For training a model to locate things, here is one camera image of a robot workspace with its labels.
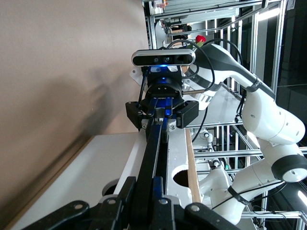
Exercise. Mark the brown table cover sheet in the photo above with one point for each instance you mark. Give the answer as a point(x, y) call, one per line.
point(60, 60)

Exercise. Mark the light wooden drawer cabinet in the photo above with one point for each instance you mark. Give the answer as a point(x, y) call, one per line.
point(193, 167)

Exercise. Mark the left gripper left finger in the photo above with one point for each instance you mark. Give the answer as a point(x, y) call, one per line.
point(124, 206)

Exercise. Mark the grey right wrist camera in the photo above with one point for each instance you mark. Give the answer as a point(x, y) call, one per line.
point(148, 58)

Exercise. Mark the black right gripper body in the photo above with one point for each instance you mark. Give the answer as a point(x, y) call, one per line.
point(163, 95)

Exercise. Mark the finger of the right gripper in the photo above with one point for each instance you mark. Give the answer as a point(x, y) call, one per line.
point(134, 112)
point(188, 112)

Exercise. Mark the red emergency stop button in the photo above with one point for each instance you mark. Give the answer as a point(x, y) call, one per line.
point(201, 38)

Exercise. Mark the aluminium profile frame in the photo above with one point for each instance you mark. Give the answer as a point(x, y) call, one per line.
point(280, 36)

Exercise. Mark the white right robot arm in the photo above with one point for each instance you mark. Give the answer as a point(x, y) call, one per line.
point(268, 115)

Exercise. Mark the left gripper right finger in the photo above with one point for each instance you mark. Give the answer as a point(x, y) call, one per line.
point(165, 213)

